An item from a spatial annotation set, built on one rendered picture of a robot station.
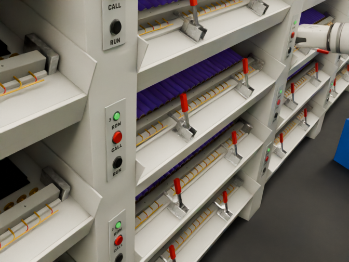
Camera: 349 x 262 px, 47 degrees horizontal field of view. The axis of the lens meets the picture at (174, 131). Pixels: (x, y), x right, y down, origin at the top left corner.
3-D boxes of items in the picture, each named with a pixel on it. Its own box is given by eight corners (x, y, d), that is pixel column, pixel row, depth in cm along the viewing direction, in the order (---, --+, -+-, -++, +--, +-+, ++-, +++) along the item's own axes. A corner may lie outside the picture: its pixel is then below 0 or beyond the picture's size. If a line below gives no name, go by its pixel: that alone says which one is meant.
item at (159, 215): (256, 152, 124) (280, 120, 115) (128, 281, 80) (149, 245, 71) (206, 113, 129) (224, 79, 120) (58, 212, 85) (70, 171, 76)
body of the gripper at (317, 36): (341, 21, 115) (302, 20, 121) (331, 27, 108) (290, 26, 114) (338, 47, 119) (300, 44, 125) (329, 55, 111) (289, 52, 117)
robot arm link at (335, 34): (348, 20, 114) (337, 19, 115) (340, 25, 107) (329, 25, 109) (346, 49, 117) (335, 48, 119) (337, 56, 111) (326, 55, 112)
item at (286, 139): (313, 125, 185) (332, 102, 176) (258, 189, 141) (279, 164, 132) (278, 99, 190) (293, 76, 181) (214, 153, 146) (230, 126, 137)
